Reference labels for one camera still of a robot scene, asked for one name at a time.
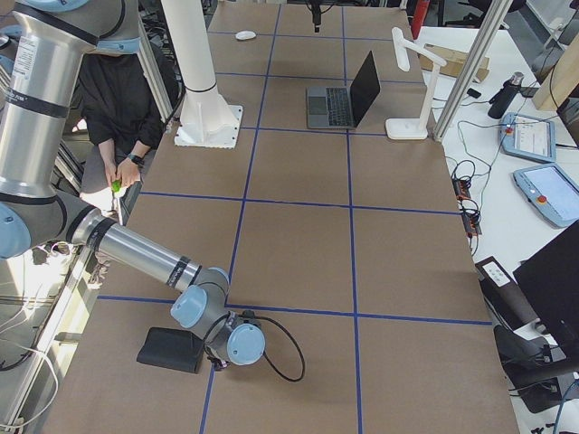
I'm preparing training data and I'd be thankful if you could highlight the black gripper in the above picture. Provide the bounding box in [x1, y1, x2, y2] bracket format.
[308, 0, 322, 33]
[206, 354, 229, 371]

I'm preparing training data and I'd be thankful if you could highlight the black cloth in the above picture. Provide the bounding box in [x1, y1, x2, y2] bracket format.
[137, 327, 204, 373]

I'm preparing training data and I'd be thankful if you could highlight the white computer mouse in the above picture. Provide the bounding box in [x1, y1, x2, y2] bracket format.
[235, 30, 257, 41]

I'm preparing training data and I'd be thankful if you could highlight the grey laptop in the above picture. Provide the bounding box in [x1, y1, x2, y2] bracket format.
[306, 51, 381, 129]

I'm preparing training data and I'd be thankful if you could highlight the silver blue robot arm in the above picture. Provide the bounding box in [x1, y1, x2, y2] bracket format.
[1, 1, 266, 366]

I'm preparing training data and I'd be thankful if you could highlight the white desk lamp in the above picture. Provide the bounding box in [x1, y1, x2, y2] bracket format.
[384, 26, 447, 141]

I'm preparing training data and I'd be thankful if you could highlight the red fire extinguisher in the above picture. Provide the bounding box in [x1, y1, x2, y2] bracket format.
[411, 0, 430, 40]

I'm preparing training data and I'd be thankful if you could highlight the cardboard box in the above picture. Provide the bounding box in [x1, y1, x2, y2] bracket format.
[424, 43, 489, 83]

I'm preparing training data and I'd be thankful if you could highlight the black water bottle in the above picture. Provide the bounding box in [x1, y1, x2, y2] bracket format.
[488, 71, 525, 119]

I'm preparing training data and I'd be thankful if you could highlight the person in black hoodie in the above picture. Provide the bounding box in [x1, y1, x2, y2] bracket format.
[79, 54, 163, 214]

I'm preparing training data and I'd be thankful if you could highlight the blue teach pendant far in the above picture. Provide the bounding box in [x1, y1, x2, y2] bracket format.
[498, 112, 556, 163]

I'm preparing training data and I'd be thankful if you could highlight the blue teach pendant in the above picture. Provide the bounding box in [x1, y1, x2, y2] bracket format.
[498, 112, 556, 163]
[512, 163, 578, 228]

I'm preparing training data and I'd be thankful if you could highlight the orange black usb hub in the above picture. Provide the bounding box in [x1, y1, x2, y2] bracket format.
[451, 178, 481, 238]

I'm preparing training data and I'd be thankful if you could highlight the dark brown box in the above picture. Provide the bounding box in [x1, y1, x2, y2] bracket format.
[475, 256, 546, 333]

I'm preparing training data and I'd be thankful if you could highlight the blue teach pendant near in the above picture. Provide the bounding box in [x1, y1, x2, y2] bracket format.
[512, 163, 578, 228]

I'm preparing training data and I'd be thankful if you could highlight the black monitor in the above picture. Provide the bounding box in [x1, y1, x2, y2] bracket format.
[514, 222, 578, 344]

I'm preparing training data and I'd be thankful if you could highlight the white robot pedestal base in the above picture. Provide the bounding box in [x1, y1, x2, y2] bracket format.
[162, 0, 243, 149]

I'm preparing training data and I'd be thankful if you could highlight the aluminium frame post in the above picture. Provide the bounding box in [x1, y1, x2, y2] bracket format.
[432, 0, 512, 142]

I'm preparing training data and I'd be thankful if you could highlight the green handled grabber stick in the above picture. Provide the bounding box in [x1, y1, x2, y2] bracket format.
[111, 180, 122, 197]

